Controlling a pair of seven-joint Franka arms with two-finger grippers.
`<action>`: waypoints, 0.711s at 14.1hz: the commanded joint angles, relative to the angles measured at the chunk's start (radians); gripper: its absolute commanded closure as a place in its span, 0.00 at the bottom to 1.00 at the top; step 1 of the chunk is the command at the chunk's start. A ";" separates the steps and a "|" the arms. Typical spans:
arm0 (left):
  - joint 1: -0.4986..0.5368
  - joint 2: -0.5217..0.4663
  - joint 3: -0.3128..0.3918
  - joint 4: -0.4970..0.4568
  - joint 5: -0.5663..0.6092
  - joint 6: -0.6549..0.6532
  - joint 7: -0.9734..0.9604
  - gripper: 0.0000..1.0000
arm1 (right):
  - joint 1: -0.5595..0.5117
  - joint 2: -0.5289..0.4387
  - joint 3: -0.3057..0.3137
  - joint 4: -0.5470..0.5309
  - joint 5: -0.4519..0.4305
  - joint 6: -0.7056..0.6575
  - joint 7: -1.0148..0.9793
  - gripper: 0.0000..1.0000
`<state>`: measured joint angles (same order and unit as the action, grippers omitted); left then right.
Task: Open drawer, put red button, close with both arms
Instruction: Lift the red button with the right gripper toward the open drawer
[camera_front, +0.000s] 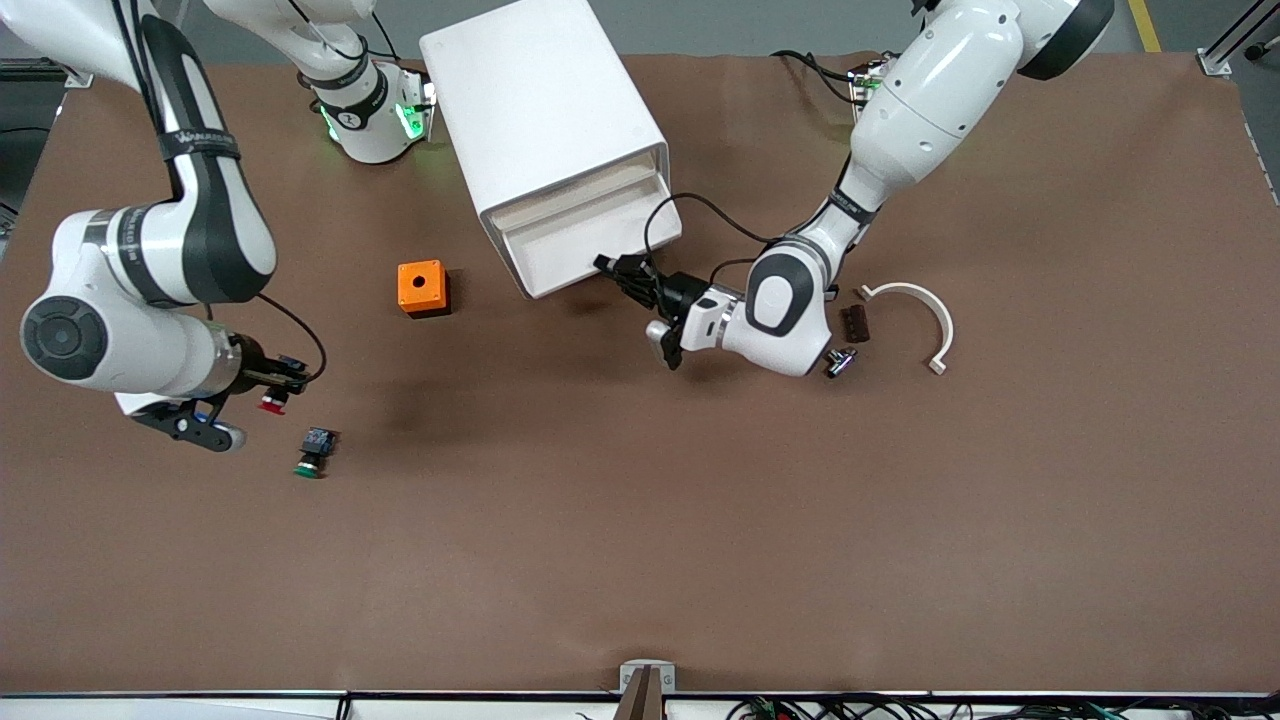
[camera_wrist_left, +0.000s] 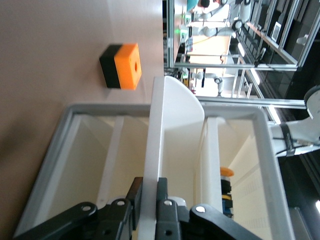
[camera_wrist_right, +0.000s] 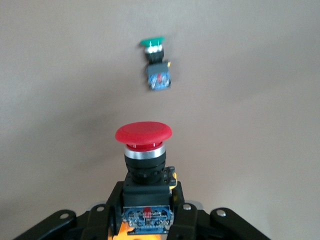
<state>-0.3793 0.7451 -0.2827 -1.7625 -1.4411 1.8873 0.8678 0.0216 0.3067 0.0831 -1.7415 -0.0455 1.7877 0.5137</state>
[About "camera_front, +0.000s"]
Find red push button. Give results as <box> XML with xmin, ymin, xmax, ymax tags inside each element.
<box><xmin>257</xmin><ymin>353</ymin><xmax>308</xmax><ymax>414</ymax></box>

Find green push button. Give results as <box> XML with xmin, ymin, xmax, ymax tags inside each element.
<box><xmin>293</xmin><ymin>427</ymin><xmax>338</xmax><ymax>480</ymax></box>

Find white curved plastic clip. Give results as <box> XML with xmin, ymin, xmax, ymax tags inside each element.
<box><xmin>857</xmin><ymin>282</ymin><xmax>956</xmax><ymax>377</ymax></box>

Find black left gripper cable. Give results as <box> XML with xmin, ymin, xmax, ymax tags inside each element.
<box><xmin>643</xmin><ymin>193</ymin><xmax>776</xmax><ymax>293</ymax></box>

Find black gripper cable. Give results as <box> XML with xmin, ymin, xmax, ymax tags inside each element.
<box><xmin>643</xmin><ymin>193</ymin><xmax>776</xmax><ymax>293</ymax></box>
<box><xmin>253</xmin><ymin>293</ymin><xmax>329</xmax><ymax>389</ymax></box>

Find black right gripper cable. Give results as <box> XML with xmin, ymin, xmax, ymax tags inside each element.
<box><xmin>253</xmin><ymin>293</ymin><xmax>329</xmax><ymax>389</ymax></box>

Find orange button enclosure box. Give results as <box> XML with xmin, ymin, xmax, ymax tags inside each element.
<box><xmin>397</xmin><ymin>260</ymin><xmax>452</xmax><ymax>319</ymax></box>

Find black left arm base cable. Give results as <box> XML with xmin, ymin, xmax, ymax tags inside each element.
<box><xmin>770</xmin><ymin>48</ymin><xmax>863</xmax><ymax>103</ymax></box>

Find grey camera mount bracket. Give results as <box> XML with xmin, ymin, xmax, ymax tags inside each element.
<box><xmin>618</xmin><ymin>660</ymin><xmax>677</xmax><ymax>720</ymax></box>

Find tangled black cables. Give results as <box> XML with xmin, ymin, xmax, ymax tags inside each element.
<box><xmin>725</xmin><ymin>693</ymin><xmax>1280</xmax><ymax>720</ymax></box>

